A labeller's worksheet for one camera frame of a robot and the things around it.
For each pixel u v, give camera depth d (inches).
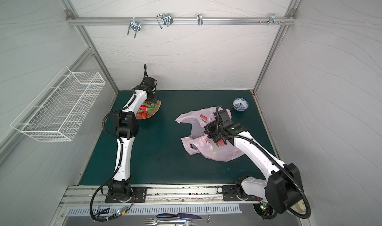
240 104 43.7
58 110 26.9
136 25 31.3
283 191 15.8
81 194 29.6
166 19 30.1
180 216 27.1
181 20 30.7
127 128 25.8
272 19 30.1
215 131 28.7
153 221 26.1
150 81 34.6
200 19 30.8
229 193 29.0
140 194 29.0
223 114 24.7
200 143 28.7
